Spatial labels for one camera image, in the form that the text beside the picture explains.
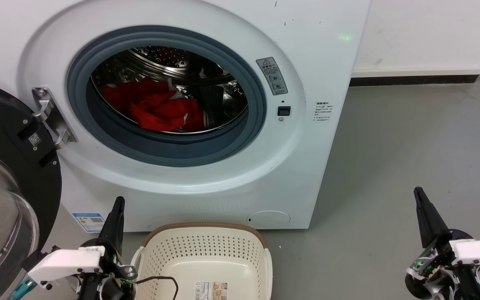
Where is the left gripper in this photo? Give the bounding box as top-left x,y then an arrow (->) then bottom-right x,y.
76,197 -> 137,300

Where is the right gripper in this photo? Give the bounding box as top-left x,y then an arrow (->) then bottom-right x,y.
405,187 -> 480,300

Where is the cream perforated laundry basket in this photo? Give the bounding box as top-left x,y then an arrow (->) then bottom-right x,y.
130,222 -> 273,300

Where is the washing machine door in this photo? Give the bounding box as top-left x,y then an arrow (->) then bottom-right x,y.
0,79 -> 63,300

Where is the red cloth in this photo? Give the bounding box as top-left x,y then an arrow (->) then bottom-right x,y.
102,77 -> 205,133

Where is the steel washing machine drum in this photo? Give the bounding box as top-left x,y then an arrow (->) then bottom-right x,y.
90,46 -> 249,135

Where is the blue energy label sticker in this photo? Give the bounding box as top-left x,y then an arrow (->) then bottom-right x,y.
72,213 -> 106,233

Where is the white front-load washing machine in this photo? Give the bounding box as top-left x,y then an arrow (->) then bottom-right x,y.
0,0 -> 373,233

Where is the metal door hinge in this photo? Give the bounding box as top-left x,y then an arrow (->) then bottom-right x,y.
32,87 -> 78,150

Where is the black baseboard strip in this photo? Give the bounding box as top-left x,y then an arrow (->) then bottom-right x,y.
350,74 -> 480,87

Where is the round white filter cover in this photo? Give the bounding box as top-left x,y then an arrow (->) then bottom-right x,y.
247,210 -> 291,229

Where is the printed text label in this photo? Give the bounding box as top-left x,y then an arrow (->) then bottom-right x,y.
314,101 -> 334,122

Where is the grey rubber door gasket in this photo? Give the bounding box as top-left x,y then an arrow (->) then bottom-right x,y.
66,25 -> 268,168

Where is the grey warning sticker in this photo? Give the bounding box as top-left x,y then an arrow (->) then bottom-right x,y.
256,57 -> 289,96

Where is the thin black cable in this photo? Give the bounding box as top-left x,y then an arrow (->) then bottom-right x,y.
133,276 -> 180,300

